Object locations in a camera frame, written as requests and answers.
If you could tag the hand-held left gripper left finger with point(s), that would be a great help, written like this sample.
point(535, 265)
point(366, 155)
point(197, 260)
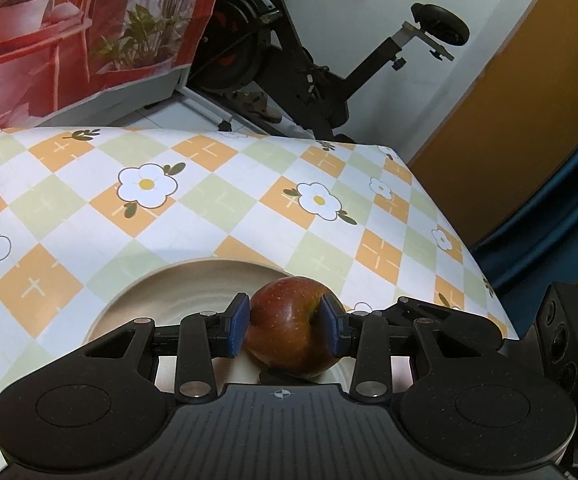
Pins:
point(239, 325)

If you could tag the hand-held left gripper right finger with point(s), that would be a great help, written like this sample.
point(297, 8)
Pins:
point(330, 325)

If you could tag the dark red apple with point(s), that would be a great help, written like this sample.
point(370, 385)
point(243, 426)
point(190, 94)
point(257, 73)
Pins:
point(284, 330)

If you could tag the beige plate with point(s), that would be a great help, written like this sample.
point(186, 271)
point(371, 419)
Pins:
point(189, 290)

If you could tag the teal curtain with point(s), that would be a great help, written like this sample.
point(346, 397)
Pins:
point(559, 220)

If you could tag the checkered floral tablecloth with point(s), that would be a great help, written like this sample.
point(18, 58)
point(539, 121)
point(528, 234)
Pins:
point(219, 200)

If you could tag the brown sandal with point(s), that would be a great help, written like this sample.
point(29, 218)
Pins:
point(259, 107)

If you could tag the black exercise bike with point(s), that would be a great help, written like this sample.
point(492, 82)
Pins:
point(319, 105)

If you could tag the orange wooden door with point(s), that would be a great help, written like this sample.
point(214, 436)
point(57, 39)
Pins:
point(509, 110)

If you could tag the red printed backdrop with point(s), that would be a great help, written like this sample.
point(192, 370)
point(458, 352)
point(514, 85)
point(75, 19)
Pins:
point(69, 35)

